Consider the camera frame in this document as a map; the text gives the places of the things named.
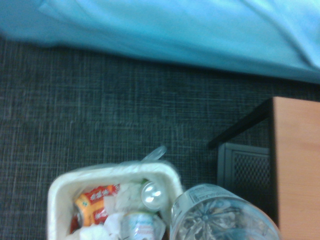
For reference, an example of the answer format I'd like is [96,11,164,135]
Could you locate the white tissue paper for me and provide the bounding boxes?
[103,183,144,226]

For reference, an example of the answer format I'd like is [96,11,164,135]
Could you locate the wooden coffee table black legs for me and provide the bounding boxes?
[207,96,320,240]

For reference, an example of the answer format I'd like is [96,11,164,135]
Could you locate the light blue sofa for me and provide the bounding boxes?
[0,0,320,85]

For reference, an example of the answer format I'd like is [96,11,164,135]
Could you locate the dark floor vent grille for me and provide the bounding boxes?
[216,142,272,191]

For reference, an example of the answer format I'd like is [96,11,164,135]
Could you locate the crushed clear labelled bottle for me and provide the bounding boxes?
[121,211,166,240]

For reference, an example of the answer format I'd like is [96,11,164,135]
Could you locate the clear plastic bottle purple label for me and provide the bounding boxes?
[170,183,281,240]

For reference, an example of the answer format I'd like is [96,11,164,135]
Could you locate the red orange snack wrapper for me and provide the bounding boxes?
[70,183,121,235]

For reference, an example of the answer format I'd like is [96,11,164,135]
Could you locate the clear plastic bin liner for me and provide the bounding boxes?
[141,145,168,164]

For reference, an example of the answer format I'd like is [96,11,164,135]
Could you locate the white plastic trash bin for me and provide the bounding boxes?
[47,161,185,240]

